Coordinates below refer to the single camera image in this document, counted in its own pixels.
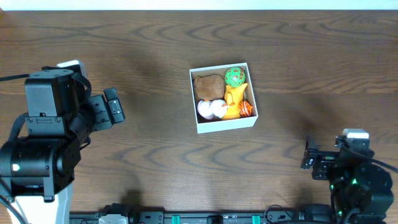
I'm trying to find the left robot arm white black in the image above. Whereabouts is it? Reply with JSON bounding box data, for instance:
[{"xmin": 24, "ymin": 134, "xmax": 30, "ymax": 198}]
[{"xmin": 1, "ymin": 84, "xmax": 125, "ymax": 223}]

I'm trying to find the orange lattice ball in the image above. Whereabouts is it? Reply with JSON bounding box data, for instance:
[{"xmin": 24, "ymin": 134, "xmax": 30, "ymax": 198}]
[{"xmin": 238, "ymin": 100, "xmax": 252, "ymax": 118}]

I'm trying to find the green numbered dice ball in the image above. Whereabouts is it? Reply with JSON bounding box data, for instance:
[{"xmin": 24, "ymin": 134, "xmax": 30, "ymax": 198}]
[{"xmin": 224, "ymin": 67, "xmax": 246, "ymax": 88}]

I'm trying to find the yellow rubber duck toy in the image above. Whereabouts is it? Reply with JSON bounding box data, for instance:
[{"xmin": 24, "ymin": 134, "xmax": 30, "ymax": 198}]
[{"xmin": 222, "ymin": 83, "xmax": 248, "ymax": 120}]

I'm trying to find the white cardboard box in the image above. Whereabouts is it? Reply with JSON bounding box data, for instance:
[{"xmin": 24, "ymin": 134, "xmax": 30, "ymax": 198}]
[{"xmin": 189, "ymin": 63, "xmax": 258, "ymax": 134}]

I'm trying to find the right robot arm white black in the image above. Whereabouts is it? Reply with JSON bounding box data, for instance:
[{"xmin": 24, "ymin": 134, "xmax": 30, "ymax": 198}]
[{"xmin": 300, "ymin": 149, "xmax": 394, "ymax": 224}]

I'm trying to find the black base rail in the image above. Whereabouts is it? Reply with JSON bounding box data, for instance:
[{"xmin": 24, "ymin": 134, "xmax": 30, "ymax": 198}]
[{"xmin": 68, "ymin": 203, "xmax": 333, "ymax": 224}]

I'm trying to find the brown plush toy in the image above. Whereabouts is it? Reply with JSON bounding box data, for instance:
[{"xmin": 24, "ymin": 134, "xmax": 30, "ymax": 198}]
[{"xmin": 193, "ymin": 74, "xmax": 225, "ymax": 100}]

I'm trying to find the pink white snail toy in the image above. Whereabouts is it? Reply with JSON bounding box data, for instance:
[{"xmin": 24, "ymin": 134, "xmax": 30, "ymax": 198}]
[{"xmin": 197, "ymin": 99, "xmax": 229, "ymax": 120}]

